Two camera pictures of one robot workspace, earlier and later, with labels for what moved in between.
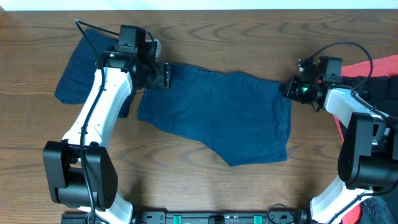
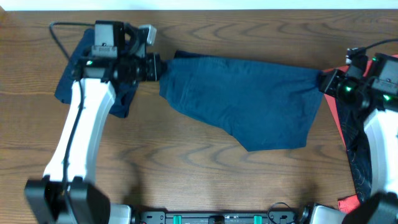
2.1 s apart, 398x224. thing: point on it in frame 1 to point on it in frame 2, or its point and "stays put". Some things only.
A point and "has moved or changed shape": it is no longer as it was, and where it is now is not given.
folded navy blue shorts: (76, 83) stays put
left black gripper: (165, 74) to (153, 61)
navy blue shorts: (243, 119) has moved or changed shape
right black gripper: (291, 92) to (336, 75)
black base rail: (219, 217) stays put
